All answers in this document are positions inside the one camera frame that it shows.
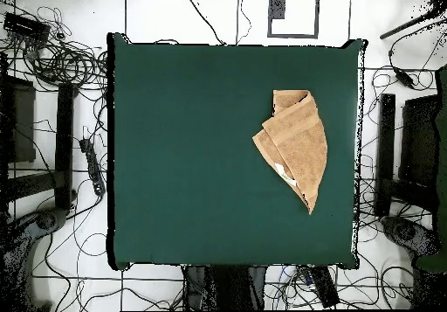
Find black power adapter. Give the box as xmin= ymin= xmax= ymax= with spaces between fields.
xmin=393 ymin=67 xmax=417 ymax=90

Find tangled black cables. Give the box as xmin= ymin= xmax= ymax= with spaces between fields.
xmin=265 ymin=265 xmax=415 ymax=309
xmin=0 ymin=0 xmax=109 ymax=94

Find dark green table cloth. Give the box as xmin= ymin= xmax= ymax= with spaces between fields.
xmin=107 ymin=31 xmax=368 ymax=271

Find black box device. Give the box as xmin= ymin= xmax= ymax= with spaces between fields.
xmin=3 ymin=11 xmax=52 ymax=43

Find black power strip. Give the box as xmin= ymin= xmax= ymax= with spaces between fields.
xmin=79 ymin=137 xmax=107 ymax=197

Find black tripod leg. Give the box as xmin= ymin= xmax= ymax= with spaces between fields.
xmin=379 ymin=0 xmax=447 ymax=41

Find small gray square plate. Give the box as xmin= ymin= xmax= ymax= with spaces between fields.
xmin=270 ymin=0 xmax=287 ymax=20

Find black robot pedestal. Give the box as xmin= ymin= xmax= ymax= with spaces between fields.
xmin=182 ymin=265 xmax=268 ymax=311

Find yellow-orange terry towel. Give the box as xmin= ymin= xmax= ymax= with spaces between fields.
xmin=251 ymin=88 xmax=328 ymax=216

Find black stand bar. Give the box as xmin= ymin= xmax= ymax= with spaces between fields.
xmin=5 ymin=81 xmax=78 ymax=211
xmin=375 ymin=93 xmax=396 ymax=218

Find gray square frame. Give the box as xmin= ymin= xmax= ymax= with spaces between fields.
xmin=267 ymin=0 xmax=321 ymax=40

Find gray chair base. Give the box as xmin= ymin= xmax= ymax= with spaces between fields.
xmin=0 ymin=206 xmax=68 ymax=311
xmin=381 ymin=214 xmax=442 ymax=260

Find black flat panel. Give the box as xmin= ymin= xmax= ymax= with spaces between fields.
xmin=0 ymin=75 xmax=37 ymax=164
xmin=399 ymin=94 xmax=442 ymax=187

